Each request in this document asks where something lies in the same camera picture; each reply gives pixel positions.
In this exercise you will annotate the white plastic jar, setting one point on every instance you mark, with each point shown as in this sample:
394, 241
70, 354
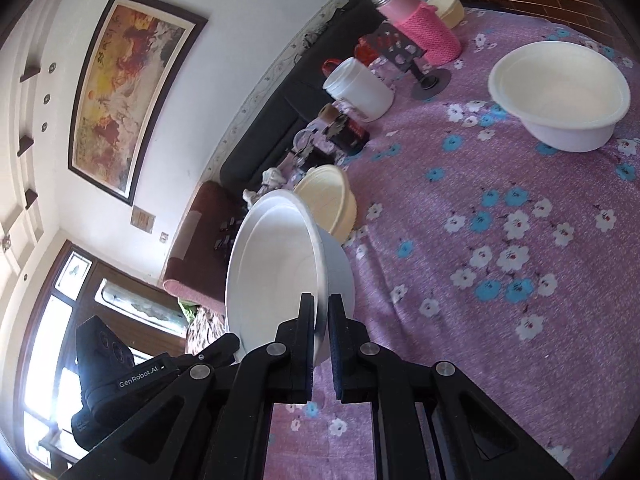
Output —
360, 90

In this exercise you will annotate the dark jar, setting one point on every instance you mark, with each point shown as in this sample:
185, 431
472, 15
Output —
350, 137

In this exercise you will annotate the red plastic bag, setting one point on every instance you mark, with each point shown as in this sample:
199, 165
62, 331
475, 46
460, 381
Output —
365, 55

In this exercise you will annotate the pink thermos flask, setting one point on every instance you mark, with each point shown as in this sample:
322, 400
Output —
425, 30

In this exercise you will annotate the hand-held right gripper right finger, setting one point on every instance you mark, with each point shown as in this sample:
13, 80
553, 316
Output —
350, 360

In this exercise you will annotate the black sofa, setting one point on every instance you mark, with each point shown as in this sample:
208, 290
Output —
280, 110

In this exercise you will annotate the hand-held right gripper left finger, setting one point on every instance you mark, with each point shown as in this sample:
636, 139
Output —
295, 360

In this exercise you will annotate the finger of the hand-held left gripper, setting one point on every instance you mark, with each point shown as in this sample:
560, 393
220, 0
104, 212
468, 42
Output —
222, 347

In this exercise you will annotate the wooden ceiling bracket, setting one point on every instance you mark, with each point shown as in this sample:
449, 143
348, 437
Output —
31, 198
23, 143
30, 72

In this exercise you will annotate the black perforated stand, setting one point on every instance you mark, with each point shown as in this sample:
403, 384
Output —
395, 47

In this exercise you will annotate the wooden glass door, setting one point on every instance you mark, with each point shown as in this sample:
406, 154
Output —
140, 330

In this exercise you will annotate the brown tape roll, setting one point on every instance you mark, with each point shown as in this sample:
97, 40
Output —
329, 112

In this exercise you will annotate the floral blanket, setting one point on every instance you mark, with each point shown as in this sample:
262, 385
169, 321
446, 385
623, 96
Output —
205, 330

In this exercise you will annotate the framed horse painting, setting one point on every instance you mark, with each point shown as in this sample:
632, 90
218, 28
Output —
125, 95

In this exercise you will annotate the brown armchair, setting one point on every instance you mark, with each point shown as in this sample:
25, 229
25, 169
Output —
200, 240

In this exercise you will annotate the wall plaque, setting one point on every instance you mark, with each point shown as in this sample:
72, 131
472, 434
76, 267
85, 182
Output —
143, 219

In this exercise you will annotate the small cream plastic bowl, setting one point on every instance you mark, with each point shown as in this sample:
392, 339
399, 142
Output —
446, 7

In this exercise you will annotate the green cloth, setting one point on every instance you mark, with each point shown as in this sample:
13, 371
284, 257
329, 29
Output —
188, 310

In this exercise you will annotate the cream plastic strainer bowl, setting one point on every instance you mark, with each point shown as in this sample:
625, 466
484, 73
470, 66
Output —
325, 200

